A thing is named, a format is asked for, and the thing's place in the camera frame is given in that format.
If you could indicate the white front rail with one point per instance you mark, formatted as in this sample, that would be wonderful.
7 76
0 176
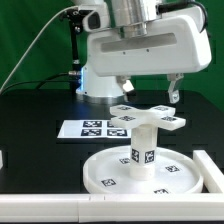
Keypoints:
101 208

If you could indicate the black camera stand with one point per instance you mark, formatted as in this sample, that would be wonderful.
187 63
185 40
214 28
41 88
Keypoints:
76 28

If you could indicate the white cross-shaped table base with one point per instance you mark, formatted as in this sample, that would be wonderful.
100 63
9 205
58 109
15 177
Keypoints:
161 116

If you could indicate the white left rail stub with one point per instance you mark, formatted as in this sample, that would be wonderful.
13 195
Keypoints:
1 160

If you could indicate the white right rail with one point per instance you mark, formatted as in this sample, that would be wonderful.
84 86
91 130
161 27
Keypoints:
213 177

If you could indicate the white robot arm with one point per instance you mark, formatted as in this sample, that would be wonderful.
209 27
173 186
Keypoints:
130 18

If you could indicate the white round table top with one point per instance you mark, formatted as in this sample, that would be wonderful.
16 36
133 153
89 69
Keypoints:
117 171

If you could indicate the white rail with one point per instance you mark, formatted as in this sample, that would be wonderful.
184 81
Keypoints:
101 208
213 177

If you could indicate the white marker sheet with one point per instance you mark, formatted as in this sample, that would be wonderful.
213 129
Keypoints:
87 129

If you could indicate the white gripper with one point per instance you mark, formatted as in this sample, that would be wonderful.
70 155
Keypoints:
176 43

